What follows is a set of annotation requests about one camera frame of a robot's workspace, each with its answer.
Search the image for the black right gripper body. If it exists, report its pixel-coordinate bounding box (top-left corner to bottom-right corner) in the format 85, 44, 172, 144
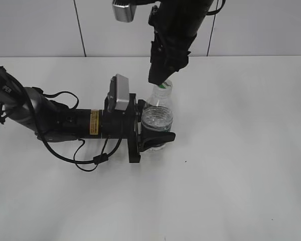
148, 5, 191, 73

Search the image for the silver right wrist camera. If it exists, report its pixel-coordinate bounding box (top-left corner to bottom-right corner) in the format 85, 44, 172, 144
112, 0, 136, 23

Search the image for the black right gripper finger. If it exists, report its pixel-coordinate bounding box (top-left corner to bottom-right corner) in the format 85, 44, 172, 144
160, 65, 178, 84
148, 62, 166, 84

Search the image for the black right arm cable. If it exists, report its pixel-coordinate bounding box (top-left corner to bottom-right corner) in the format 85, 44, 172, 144
207, 0, 227, 16

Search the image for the clear Cestbon water bottle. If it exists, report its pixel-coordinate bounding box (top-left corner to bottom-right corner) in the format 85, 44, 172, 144
140, 84, 174, 153

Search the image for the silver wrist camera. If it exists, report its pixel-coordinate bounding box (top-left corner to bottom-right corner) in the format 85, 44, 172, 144
107, 74, 129, 112
112, 0, 136, 23

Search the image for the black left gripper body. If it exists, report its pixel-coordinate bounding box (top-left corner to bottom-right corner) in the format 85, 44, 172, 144
100, 93, 141, 163

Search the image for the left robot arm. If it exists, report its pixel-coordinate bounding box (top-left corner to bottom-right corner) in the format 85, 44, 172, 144
0, 66, 176, 163

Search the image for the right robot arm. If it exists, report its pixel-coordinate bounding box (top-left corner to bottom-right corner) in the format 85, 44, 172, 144
148, 1, 213, 85

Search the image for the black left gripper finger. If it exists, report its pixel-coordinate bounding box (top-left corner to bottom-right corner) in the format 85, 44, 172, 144
140, 125, 176, 152
137, 99, 147, 113

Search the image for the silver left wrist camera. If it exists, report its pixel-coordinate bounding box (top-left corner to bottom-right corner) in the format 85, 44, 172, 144
107, 74, 129, 112

